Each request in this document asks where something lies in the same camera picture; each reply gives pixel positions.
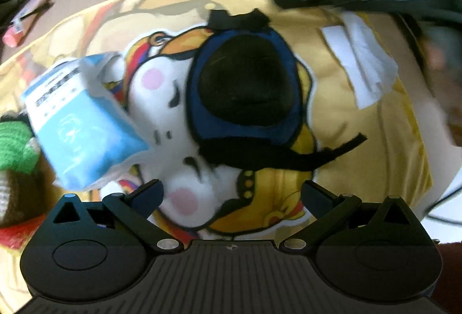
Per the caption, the blue tissue pack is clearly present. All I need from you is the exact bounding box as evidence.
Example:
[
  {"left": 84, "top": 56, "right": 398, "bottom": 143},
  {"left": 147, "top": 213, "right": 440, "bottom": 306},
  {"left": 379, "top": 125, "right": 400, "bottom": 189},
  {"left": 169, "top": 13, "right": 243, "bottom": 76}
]
[{"left": 23, "top": 52, "right": 154, "bottom": 191}]

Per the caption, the white paper tissue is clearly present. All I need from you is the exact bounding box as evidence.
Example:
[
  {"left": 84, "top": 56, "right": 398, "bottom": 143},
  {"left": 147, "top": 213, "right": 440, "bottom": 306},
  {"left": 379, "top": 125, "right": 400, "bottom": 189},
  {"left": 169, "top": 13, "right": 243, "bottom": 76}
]
[{"left": 321, "top": 12, "right": 398, "bottom": 109}]

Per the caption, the crocheted doll green hat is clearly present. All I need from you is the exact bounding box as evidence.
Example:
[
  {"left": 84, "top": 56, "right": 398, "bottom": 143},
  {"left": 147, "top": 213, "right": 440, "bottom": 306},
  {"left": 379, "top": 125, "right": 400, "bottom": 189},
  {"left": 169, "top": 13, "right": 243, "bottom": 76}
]
[{"left": 0, "top": 111, "right": 46, "bottom": 228}]

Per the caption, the yellow cartoon print cloth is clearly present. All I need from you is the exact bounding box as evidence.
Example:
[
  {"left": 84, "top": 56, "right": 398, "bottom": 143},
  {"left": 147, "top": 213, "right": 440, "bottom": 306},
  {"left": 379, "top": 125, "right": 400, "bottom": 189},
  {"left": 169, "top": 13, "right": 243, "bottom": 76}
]
[{"left": 0, "top": 0, "right": 434, "bottom": 314}]

